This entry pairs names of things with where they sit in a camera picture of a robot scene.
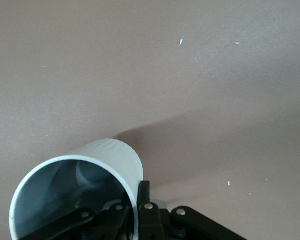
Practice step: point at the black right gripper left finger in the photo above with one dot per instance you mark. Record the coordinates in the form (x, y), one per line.
(110, 222)

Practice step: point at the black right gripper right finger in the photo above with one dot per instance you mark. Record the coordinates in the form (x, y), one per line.
(152, 220)

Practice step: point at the white cup with grey inside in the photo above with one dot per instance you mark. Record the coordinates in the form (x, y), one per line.
(110, 155)

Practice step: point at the brown table cover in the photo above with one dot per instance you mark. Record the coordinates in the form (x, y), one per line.
(115, 75)

